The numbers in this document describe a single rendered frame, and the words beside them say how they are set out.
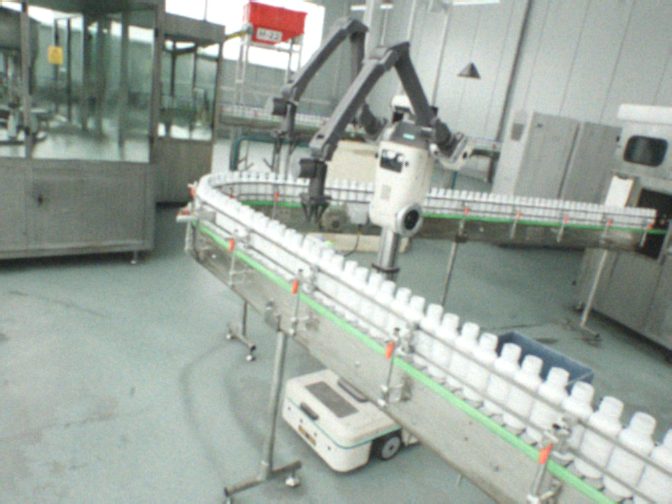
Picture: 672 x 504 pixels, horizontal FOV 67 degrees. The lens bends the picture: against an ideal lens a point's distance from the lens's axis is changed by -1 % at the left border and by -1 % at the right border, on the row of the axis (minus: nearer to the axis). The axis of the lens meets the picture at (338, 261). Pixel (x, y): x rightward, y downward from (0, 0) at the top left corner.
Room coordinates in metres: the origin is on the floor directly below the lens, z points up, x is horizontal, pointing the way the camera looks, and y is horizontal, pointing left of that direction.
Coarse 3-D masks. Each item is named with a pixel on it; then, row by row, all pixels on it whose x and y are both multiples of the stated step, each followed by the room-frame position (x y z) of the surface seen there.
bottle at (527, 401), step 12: (528, 360) 1.04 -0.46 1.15; (540, 360) 1.03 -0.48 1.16; (516, 372) 1.04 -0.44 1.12; (528, 372) 1.01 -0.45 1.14; (528, 384) 1.00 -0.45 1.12; (516, 396) 1.01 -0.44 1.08; (528, 396) 1.00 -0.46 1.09; (516, 408) 1.00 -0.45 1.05; (528, 408) 1.00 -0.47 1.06; (504, 420) 1.02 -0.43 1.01; (516, 420) 1.00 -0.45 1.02
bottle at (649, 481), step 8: (664, 440) 0.81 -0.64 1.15; (656, 448) 0.82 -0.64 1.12; (664, 448) 0.80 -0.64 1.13; (656, 456) 0.80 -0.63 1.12; (664, 456) 0.79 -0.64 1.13; (664, 464) 0.78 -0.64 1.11; (648, 472) 0.80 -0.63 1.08; (656, 472) 0.79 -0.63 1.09; (640, 480) 0.81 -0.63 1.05; (648, 480) 0.80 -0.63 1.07; (656, 480) 0.79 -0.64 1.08; (664, 480) 0.78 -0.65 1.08; (640, 488) 0.81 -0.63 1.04; (648, 488) 0.79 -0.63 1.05; (656, 488) 0.78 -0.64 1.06; (664, 488) 0.78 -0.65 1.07; (656, 496) 0.78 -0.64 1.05; (664, 496) 0.78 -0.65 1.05
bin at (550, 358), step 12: (504, 336) 1.67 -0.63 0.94; (516, 336) 1.70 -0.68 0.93; (528, 348) 1.66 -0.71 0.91; (540, 348) 1.62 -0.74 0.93; (552, 360) 1.58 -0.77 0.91; (564, 360) 1.56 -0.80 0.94; (540, 372) 1.60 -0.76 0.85; (576, 372) 1.52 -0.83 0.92; (588, 372) 1.49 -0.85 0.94; (408, 432) 1.32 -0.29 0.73
